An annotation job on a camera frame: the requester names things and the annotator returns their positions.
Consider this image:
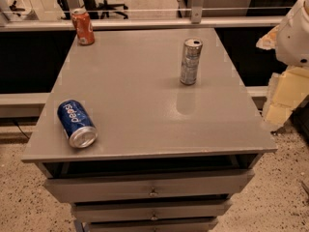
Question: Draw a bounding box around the grey drawer cabinet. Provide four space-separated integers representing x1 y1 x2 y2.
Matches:
20 28 278 232

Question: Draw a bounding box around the silver redbull can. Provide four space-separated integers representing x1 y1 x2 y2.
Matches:
180 38 203 85

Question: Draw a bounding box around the grey drawer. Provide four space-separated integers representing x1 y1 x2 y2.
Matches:
72 200 232 222
89 217 217 232
44 169 254 203

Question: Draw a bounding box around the orange soda can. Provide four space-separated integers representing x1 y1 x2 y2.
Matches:
71 8 95 45

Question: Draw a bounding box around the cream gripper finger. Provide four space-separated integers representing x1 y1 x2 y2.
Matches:
262 66 309 131
256 25 279 50

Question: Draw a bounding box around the blue pepsi can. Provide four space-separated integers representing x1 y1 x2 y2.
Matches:
57 100 98 149

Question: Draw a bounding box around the grey metal railing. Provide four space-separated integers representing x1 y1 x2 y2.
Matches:
1 0 295 32

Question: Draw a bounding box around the middle grey drawer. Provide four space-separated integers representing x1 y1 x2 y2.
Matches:
72 200 232 222

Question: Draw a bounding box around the top grey drawer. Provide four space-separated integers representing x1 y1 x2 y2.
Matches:
44 169 254 203

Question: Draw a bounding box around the bottom grey drawer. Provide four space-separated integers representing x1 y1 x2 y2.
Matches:
89 217 217 232

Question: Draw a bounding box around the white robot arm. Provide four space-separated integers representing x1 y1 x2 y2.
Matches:
256 0 309 131

